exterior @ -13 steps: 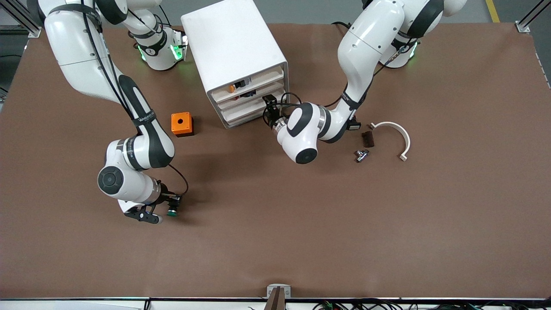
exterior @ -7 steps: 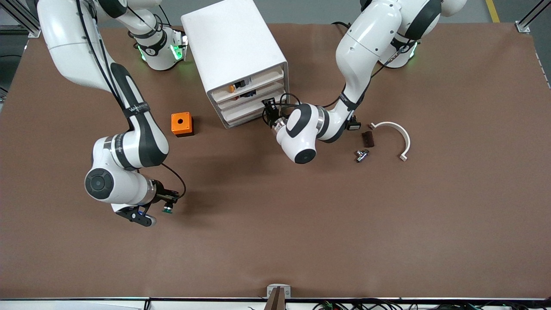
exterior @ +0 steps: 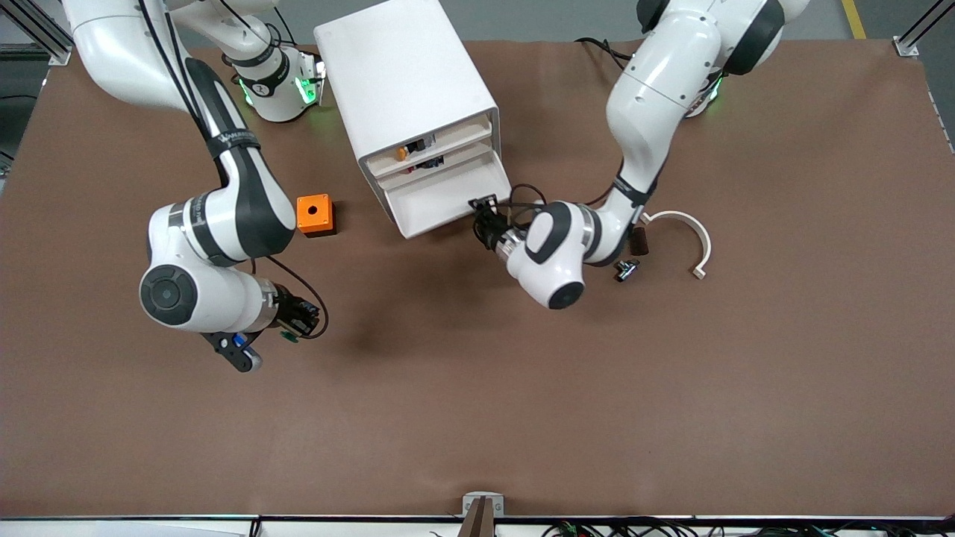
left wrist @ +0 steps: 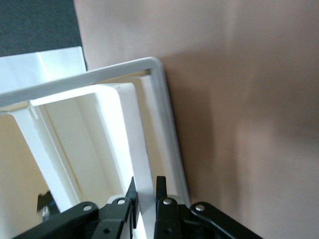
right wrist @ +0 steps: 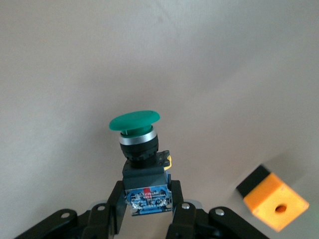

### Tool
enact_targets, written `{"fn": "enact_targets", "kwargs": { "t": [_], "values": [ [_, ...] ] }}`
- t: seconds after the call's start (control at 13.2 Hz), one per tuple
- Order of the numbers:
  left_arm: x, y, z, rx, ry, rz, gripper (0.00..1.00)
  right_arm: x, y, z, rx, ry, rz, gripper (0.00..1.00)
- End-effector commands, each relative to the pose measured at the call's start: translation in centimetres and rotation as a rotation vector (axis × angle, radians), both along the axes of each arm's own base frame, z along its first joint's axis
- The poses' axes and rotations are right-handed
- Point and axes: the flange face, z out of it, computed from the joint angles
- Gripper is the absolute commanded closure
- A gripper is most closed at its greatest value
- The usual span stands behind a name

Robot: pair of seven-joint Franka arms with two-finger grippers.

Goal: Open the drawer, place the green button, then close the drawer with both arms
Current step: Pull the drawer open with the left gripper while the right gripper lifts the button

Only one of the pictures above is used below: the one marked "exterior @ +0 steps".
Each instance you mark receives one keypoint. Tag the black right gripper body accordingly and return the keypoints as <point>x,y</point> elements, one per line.
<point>288,309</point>

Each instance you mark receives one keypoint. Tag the green push button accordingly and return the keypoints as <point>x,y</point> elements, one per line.
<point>289,337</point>

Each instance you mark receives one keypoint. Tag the white plastic drawer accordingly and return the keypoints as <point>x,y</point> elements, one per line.
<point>455,138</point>
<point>466,155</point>
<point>448,198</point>

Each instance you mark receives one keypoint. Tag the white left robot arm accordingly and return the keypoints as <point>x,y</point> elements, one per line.
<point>656,89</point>

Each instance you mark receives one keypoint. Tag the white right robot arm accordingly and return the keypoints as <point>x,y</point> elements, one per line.
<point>246,209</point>

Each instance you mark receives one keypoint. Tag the orange button box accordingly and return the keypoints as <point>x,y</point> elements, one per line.
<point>313,212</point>

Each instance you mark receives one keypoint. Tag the white drawer cabinet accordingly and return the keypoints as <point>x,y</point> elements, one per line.
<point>403,74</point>

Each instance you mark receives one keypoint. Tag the brown terminal block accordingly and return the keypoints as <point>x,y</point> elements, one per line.
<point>640,242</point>

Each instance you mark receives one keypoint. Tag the white table edge strip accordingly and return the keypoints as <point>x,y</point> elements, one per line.
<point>149,526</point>

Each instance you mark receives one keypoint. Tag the black switch part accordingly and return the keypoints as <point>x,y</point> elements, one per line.
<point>429,162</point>

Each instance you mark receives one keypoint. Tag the black and white switch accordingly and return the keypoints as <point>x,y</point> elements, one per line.
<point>419,142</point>

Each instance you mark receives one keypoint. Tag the silver key switch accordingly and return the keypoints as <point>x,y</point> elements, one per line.
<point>627,269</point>

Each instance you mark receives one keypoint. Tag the white curved bracket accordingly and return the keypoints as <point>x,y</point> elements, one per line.
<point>701,235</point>

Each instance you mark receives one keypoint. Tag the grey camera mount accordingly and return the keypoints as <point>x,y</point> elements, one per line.
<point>481,507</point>

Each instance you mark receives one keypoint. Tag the aluminium frame profile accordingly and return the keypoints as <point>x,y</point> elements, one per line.
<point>914,41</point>
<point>45,41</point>

